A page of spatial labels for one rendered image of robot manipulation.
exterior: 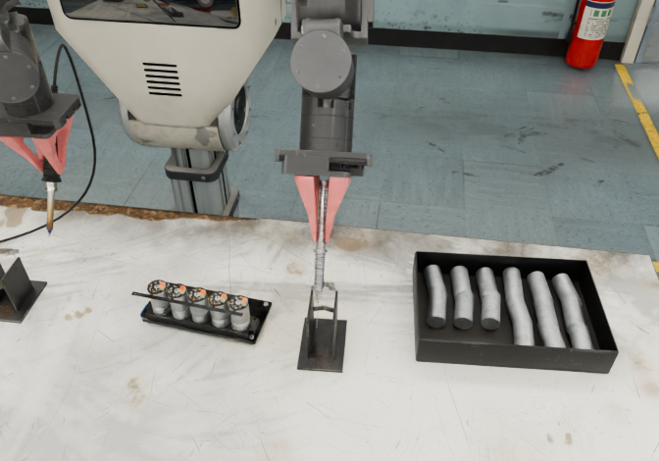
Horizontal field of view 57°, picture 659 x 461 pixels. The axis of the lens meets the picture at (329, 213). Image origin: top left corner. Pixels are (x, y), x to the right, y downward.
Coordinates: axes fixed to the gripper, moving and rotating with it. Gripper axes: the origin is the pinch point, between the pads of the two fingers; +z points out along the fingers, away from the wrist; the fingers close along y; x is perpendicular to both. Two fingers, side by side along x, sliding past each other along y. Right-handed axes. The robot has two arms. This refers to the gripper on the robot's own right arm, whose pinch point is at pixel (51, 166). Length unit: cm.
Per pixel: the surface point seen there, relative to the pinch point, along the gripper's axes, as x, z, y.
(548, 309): -4, 15, 67
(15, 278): -9.1, 12.4, -4.5
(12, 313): -11.5, 16.8, -5.2
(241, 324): -12.0, 14.1, 27.1
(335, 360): -13.8, 17.1, 39.4
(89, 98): 173, 90, -95
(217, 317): -11.7, 13.4, 23.9
